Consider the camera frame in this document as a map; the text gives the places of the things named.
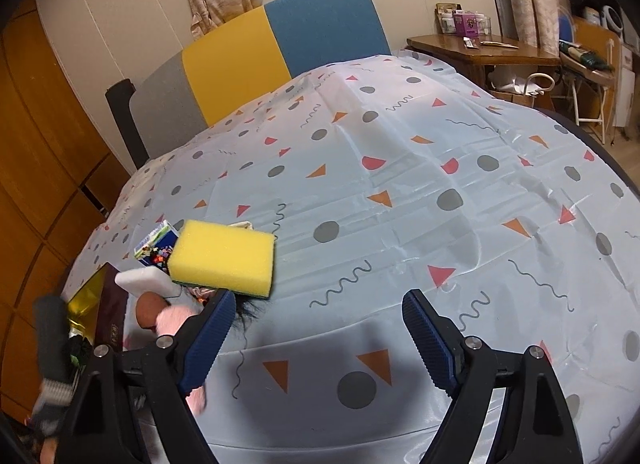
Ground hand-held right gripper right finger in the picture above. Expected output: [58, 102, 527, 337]
[401, 289, 586, 464]

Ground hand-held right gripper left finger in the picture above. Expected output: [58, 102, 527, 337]
[55, 289, 237, 464]

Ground pink fluffy sock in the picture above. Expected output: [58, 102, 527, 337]
[150, 307, 208, 415]

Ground black-haired doll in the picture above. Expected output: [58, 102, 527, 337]
[180, 284, 273, 340]

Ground brown plush ball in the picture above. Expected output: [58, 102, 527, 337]
[135, 293, 166, 330]

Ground yellow sponge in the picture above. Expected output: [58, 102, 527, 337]
[167, 219, 277, 301]

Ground green white tissue packet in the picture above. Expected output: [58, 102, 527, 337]
[134, 219, 181, 270]

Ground gold tin box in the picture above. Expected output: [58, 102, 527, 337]
[65, 274, 108, 340]

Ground dark grey striped sock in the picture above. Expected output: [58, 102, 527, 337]
[31, 294, 76, 440]

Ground dark maroon box lid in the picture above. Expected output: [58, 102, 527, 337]
[97, 264, 136, 360]

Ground patterned white tablecloth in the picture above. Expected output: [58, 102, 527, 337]
[65, 49, 640, 464]

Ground wooden wardrobe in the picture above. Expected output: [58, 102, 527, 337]
[0, 0, 133, 425]

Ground grey yellow blue sofa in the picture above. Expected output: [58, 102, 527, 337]
[131, 0, 393, 165]

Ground wooden side desk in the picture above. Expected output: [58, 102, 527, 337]
[406, 34, 561, 95]

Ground purple box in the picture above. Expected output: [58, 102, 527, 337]
[452, 13, 478, 38]

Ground beige box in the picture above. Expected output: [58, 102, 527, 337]
[436, 3, 456, 35]

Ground white round fan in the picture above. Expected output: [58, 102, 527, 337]
[600, 4, 626, 30]

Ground white cable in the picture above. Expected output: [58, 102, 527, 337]
[522, 73, 553, 95]

